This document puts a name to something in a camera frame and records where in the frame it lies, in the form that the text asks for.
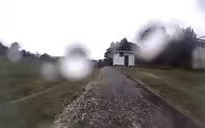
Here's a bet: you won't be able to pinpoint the small white shed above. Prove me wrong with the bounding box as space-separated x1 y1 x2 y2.
112 50 136 67

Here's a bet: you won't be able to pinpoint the trees behind shed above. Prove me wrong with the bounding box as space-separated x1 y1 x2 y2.
103 37 138 66

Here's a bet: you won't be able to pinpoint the grey gravel path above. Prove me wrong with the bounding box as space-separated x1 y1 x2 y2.
53 65 204 128

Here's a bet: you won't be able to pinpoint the green grass lawn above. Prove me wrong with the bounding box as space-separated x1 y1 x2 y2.
118 65 205 128

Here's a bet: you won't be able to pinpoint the dark clump of trees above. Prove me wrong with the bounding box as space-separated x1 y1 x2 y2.
134 25 198 68

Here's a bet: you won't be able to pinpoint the patchy grass field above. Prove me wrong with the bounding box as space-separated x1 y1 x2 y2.
0 56 103 128

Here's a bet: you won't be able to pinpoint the long white building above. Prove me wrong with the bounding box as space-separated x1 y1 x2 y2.
190 32 205 70

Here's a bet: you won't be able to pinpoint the row of trees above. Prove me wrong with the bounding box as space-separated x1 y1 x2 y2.
0 41 63 64

